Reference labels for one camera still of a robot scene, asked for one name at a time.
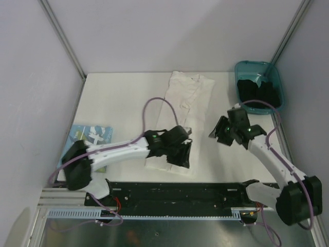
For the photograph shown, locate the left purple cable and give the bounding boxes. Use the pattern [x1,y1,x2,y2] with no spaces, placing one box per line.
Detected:
[47,97,180,227]

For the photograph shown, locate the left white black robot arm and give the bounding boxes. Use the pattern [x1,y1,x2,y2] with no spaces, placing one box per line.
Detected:
[62,126,192,206]

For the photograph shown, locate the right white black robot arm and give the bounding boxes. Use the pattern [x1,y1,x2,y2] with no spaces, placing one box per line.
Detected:
[209,108,323,225]

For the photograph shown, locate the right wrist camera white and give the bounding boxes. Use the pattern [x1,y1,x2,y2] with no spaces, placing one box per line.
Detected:
[233,103,241,109]

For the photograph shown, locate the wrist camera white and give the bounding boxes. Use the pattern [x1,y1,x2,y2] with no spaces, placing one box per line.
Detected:
[233,103,241,109]
[183,127,192,135]

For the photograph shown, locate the purple cable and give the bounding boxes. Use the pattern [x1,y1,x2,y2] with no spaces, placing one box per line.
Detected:
[241,100,317,247]
[47,97,180,227]

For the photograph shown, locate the folded blue printed t shirt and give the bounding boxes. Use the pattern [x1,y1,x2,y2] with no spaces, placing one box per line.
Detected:
[57,125,113,168]

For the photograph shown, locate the white t shirt flower print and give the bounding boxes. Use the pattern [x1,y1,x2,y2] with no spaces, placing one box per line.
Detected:
[145,71,215,177]

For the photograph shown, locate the grey slotted cable duct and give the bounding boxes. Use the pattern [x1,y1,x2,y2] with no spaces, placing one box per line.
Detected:
[47,208,241,221]

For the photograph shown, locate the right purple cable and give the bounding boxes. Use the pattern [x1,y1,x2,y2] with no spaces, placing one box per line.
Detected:
[241,100,317,247]

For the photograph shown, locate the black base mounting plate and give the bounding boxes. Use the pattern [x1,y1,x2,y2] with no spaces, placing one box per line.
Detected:
[99,182,257,208]

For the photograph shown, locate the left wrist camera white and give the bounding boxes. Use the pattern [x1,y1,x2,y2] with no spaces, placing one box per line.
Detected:
[183,127,192,135]

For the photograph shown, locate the black t shirt in bin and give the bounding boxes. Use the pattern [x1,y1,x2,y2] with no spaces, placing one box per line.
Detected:
[237,79,281,108]

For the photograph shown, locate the teal plastic bin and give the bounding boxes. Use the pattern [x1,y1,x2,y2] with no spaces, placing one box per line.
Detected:
[234,61,285,115]

